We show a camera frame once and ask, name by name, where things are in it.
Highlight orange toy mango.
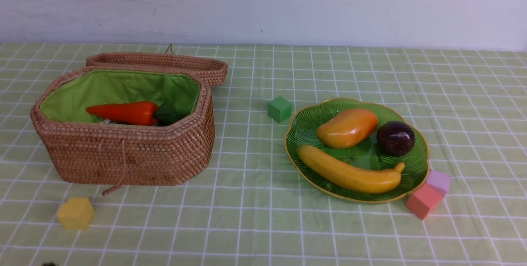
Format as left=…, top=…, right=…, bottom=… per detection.
left=316, top=108, right=378, bottom=149

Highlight orange toy carrot green leaves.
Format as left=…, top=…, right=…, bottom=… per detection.
left=85, top=101, right=187, bottom=126

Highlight dark purple toy mangosteen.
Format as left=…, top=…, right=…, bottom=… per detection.
left=376, top=120, right=415, bottom=156

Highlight yellow toy banana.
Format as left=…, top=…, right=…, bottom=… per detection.
left=296, top=145, right=406, bottom=194

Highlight green foam cube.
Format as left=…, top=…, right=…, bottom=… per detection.
left=267, top=96, right=292, bottom=123

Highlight woven wicker basket lid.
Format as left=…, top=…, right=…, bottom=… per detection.
left=85, top=44, right=228, bottom=86

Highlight salmon pink foam cube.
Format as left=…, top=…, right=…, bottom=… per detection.
left=406, top=183, right=444, bottom=220

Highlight light purple foam cube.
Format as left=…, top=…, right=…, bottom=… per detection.
left=427, top=170, right=450, bottom=197

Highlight woven wicker basket green lining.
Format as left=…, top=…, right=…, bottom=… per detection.
left=30, top=67, right=215, bottom=187

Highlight yellow foam block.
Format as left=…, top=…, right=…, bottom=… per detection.
left=56, top=197, right=94, bottom=231

